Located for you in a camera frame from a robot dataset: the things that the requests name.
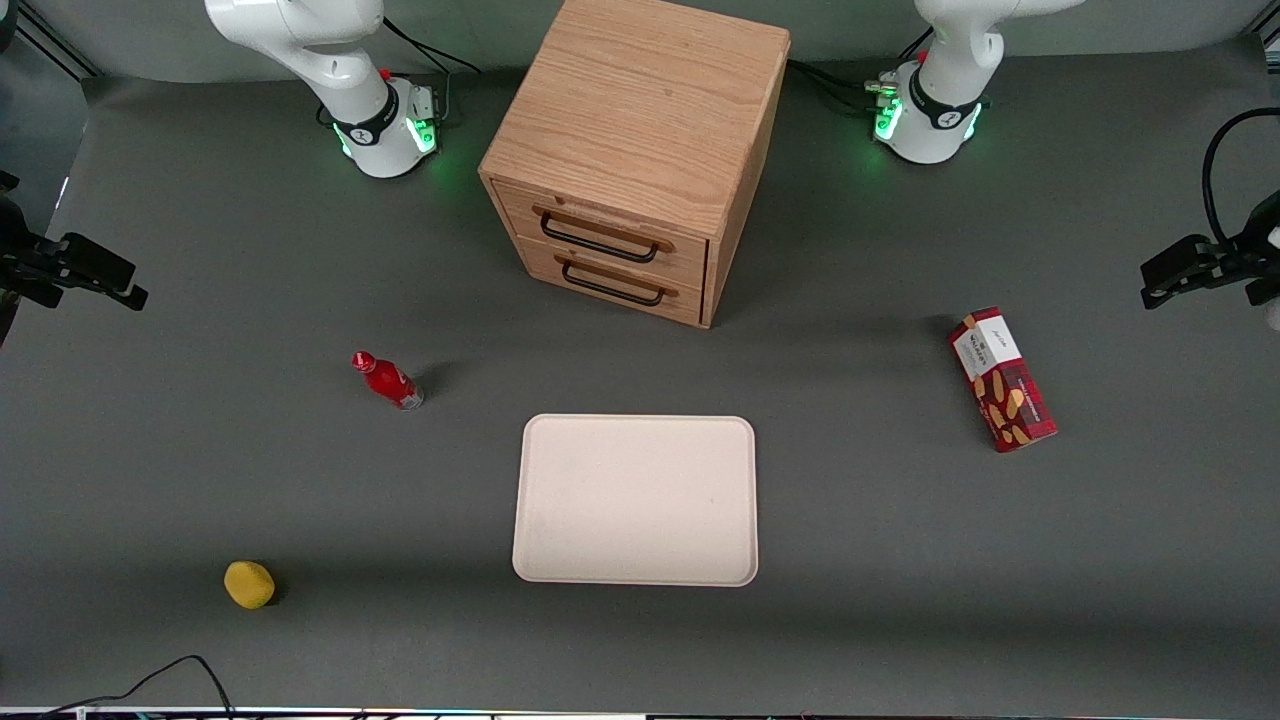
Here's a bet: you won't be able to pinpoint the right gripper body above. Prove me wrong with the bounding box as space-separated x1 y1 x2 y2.
0 168 67 347

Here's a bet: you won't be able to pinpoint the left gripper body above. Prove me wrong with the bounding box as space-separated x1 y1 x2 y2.
1212 190 1280 306

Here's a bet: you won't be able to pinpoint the red cookie box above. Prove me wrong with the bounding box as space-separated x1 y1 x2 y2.
947 306 1060 455

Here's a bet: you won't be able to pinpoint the cream rectangular tray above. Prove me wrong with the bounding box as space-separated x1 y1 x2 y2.
511 414 760 588

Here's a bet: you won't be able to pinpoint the small red bottle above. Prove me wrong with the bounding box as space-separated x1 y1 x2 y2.
351 350 426 412

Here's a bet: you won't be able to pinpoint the yellow lemon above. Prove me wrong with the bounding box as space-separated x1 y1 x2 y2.
223 560 278 611

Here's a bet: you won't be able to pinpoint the wooden drawer front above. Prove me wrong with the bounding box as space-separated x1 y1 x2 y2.
492 180 710 291
513 236 705 327

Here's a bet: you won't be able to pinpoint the wooden drawer cabinet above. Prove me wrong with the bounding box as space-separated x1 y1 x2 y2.
478 0 792 330

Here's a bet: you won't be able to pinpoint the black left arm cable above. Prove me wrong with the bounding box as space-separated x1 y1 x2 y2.
1201 106 1280 249

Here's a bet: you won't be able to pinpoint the black frame strut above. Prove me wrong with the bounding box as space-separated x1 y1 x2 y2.
12 0 103 81

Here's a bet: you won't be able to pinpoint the black cable on table edge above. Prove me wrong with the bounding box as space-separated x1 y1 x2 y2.
35 655 237 720

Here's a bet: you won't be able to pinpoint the black right base cables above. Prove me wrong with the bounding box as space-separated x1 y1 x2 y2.
382 14 483 126

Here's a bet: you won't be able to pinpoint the black base cables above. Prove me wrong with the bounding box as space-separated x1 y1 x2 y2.
382 14 483 126
786 28 935 113

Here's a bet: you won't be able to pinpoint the black left base cables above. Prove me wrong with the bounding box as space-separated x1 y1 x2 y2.
786 28 935 113

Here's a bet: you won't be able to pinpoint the black drawer handle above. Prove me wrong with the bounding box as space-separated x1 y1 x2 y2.
560 256 667 308
538 208 663 265

